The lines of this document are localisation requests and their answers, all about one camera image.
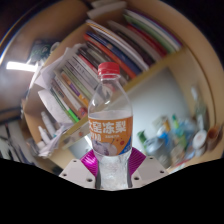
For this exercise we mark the grey shaker bottle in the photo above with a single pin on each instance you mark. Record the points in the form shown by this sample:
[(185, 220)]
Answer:
[(158, 150)]

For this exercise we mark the clear glass bottle white cap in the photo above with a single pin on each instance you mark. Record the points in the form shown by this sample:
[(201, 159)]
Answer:
[(200, 106)]

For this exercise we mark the green bottle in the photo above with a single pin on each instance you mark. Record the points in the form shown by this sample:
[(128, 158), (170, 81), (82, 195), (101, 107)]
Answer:
[(142, 137)]

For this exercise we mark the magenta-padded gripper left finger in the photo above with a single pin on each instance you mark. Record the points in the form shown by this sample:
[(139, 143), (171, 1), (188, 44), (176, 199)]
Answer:
[(76, 173)]

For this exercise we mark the clear red-capped drink bottle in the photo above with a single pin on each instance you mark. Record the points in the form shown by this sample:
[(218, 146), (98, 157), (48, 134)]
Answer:
[(110, 133)]

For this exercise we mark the white-lidded jar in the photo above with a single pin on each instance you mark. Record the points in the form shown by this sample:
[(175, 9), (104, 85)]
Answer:
[(200, 141)]

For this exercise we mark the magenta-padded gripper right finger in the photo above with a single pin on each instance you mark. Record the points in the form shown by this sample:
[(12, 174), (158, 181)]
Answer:
[(150, 170)]

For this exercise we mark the ceiling light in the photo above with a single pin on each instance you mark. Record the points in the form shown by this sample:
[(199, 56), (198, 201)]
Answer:
[(20, 66)]

